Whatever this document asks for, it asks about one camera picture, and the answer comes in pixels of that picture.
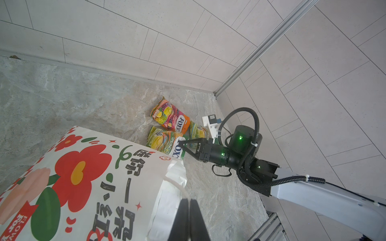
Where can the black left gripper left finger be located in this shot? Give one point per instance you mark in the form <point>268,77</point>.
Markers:
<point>180,227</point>

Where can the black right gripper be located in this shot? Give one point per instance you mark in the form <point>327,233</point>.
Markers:
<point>207,151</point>

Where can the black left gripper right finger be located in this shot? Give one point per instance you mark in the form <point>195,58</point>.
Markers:
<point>198,229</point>

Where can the green Fox's spring tea bag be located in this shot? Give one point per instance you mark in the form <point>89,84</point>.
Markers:
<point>167,142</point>

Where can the orange pink Fox's candy bag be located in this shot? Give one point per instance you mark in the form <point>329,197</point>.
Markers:
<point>170,117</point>

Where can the floral white paper bag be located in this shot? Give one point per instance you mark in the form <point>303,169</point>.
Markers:
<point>92,186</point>

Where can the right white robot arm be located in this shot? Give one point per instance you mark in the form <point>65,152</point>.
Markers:
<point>366,215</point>

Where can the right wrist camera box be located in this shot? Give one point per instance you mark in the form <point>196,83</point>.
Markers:
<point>212,123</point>

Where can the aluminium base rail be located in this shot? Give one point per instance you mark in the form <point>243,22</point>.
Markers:
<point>271,230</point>

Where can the aluminium right corner post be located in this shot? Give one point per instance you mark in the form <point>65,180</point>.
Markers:
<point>278,32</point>

